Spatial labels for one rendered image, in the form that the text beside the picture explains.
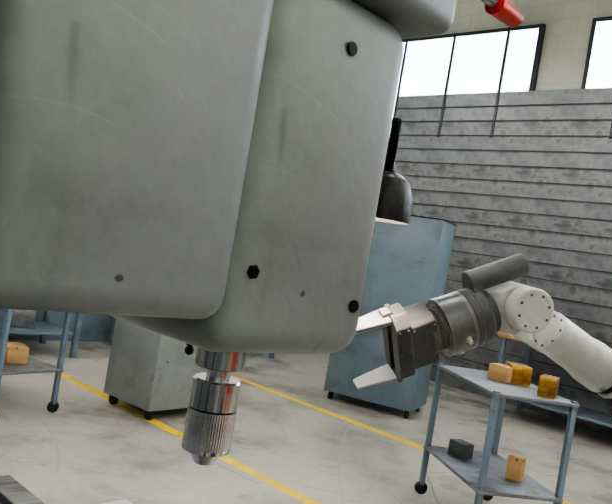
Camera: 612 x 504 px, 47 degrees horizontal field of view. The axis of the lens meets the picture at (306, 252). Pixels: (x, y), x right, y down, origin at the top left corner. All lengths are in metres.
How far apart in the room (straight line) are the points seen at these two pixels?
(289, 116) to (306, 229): 0.09
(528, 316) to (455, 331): 0.11
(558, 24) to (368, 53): 8.84
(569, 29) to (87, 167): 9.03
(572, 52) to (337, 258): 8.68
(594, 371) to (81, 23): 0.92
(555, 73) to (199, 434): 8.73
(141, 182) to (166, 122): 0.04
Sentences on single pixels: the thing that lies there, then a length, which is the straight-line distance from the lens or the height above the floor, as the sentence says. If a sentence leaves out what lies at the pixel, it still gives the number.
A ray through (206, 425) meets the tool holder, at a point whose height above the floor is 1.23.
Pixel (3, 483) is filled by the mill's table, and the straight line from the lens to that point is 1.29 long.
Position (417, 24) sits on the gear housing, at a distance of 0.70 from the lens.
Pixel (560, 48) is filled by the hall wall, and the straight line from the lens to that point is 9.33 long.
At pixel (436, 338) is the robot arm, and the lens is 1.02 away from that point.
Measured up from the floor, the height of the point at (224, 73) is 1.51.
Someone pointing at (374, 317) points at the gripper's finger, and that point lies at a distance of 0.98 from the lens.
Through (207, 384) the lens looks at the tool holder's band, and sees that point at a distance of 0.66.
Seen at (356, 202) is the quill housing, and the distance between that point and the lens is 0.63.
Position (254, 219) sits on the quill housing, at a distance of 0.54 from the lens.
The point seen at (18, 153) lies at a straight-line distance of 0.42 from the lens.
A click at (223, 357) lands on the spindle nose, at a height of 1.29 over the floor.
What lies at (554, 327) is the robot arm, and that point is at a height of 1.35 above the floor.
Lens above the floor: 1.40
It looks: level
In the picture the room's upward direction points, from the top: 10 degrees clockwise
